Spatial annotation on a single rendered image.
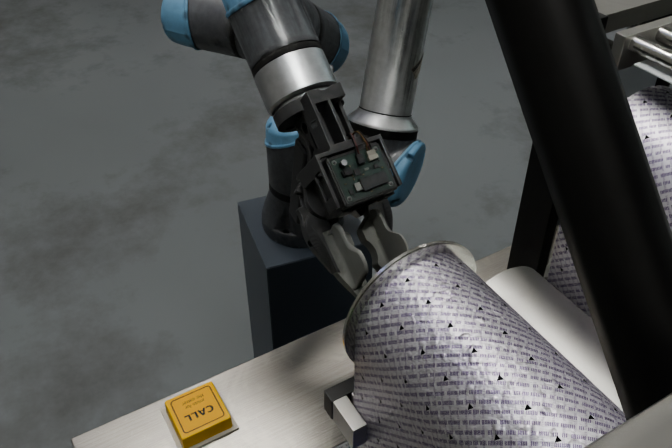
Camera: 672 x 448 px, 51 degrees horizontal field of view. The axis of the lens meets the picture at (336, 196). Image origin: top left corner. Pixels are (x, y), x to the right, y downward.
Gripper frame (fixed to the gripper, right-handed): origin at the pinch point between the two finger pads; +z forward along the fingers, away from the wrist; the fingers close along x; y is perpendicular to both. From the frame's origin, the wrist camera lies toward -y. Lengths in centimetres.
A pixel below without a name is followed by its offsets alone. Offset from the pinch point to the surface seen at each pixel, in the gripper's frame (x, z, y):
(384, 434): -5.6, 11.5, 1.6
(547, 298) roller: 13.7, 6.6, 5.9
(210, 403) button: -13.4, 4.9, -35.8
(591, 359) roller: 11.7, 12.3, 10.8
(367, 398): -5.6, 8.1, 1.0
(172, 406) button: -18.0, 3.3, -37.2
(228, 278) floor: 29, -23, -180
